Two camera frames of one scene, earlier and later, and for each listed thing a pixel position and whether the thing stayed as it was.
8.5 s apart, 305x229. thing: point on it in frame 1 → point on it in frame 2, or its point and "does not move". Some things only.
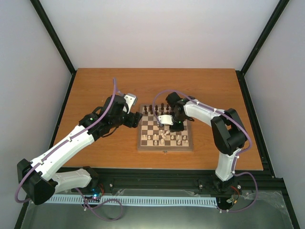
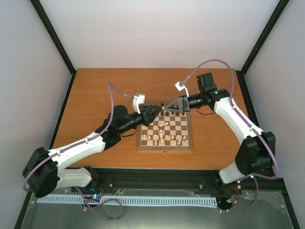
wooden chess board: x=152 y=137 does not move
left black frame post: x=57 y=42 does not move
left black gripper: x=134 y=120 → x=146 y=111
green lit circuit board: x=96 y=196 does not move
